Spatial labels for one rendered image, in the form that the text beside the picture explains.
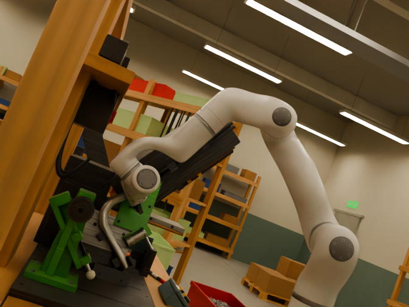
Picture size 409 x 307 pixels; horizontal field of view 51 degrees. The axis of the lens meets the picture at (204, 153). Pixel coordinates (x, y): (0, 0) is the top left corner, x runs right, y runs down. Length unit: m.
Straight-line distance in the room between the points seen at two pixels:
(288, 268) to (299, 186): 6.96
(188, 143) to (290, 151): 0.31
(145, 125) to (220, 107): 3.67
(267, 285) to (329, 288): 6.31
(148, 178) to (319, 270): 0.54
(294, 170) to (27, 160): 0.72
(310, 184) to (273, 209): 10.30
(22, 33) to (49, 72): 10.20
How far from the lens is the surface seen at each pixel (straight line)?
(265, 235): 11.57
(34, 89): 0.95
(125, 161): 1.28
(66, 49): 0.96
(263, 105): 1.23
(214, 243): 10.57
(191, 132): 1.27
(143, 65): 10.88
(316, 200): 1.28
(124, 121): 5.17
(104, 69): 1.25
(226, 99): 1.28
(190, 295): 1.92
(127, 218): 1.57
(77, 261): 1.31
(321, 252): 1.21
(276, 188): 11.52
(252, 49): 9.31
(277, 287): 7.69
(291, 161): 1.27
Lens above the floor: 1.29
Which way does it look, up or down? 5 degrees up
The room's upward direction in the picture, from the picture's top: 22 degrees clockwise
